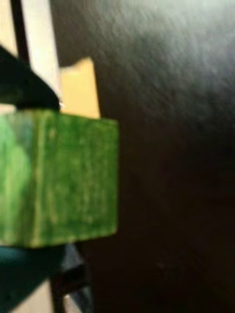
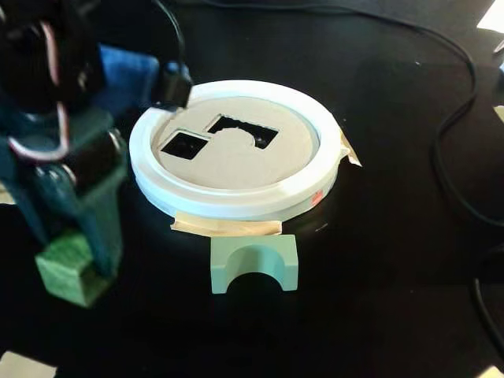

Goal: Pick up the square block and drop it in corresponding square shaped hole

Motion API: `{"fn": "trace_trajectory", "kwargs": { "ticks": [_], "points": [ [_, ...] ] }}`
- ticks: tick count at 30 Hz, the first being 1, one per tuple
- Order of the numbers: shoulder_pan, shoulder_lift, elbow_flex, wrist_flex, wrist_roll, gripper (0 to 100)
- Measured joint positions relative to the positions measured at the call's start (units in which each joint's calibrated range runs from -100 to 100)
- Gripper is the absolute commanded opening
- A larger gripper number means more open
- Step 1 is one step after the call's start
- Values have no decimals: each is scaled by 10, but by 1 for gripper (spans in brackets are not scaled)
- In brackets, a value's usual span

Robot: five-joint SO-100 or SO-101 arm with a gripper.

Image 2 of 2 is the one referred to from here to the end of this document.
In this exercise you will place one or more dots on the mint green arch block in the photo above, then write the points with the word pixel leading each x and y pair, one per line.
pixel 220 271

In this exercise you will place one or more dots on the cardboard lid with shaped holes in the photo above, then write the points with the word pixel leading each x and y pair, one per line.
pixel 236 165

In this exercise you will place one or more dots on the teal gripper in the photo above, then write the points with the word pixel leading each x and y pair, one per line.
pixel 92 157

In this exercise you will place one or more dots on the masking tape strip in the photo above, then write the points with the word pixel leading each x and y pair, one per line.
pixel 349 151
pixel 224 225

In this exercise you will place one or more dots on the green square wooden block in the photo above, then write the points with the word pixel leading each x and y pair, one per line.
pixel 67 271

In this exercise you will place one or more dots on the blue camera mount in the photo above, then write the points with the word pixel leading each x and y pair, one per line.
pixel 126 78

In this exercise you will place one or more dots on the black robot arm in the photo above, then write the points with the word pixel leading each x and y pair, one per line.
pixel 35 67

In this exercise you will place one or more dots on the white paper sheet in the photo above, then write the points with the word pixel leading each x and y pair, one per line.
pixel 492 15

